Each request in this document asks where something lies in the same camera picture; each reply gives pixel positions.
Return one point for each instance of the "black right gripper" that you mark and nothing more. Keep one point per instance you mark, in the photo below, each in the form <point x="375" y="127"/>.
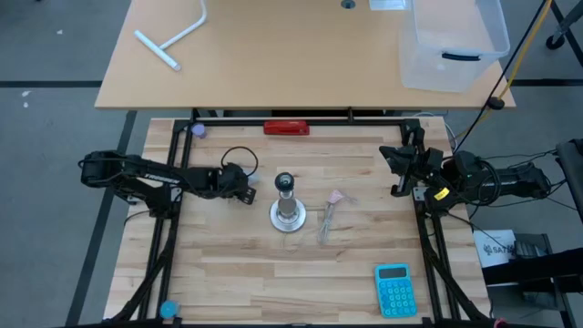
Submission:
<point x="428" y="166"/>

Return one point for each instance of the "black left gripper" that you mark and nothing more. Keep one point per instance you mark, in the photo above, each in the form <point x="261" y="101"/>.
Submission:
<point x="232" y="177"/>

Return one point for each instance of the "silver table lamp base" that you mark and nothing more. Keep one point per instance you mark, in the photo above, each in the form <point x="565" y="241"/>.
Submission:
<point x="287" y="214"/>

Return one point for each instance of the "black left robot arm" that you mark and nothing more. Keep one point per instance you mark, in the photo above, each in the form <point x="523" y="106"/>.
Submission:
<point x="136" y="172"/>

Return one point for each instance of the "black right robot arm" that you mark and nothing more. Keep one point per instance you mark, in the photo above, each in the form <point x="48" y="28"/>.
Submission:
<point x="510" y="180"/>

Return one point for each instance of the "red stapler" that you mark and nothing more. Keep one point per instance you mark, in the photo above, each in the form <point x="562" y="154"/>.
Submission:
<point x="287" y="128"/>

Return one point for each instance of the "clear plastic storage bin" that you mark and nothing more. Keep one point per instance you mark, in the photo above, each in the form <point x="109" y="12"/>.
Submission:
<point x="451" y="68"/>

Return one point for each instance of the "white printed box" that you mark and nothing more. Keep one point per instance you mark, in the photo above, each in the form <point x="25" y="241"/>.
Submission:
<point x="494" y="248"/>

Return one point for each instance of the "blue calculator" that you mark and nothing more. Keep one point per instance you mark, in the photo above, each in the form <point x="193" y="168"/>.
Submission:
<point x="396" y="291"/>

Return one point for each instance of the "beige desk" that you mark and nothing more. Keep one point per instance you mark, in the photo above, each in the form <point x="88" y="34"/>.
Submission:
<point x="282" y="54"/>

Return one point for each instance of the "small blue round cap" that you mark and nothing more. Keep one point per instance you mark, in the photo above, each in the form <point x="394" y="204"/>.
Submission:
<point x="169" y="310"/>

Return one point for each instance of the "white sheet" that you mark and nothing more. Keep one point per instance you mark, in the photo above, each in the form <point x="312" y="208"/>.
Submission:
<point x="387" y="4"/>

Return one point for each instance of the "grey desk grommet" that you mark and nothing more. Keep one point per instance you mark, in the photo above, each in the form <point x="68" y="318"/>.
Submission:
<point x="348" y="3"/>

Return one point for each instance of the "black side cart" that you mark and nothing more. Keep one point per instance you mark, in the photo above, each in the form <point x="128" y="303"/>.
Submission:
<point x="537" y="269"/>

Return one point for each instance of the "black rolling stand leg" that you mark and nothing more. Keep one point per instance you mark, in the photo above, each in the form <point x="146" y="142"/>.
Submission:
<point x="555" y="42"/>

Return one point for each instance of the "black aluminium table frame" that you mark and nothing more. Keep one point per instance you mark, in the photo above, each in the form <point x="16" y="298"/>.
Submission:
<point x="228" y="122"/>

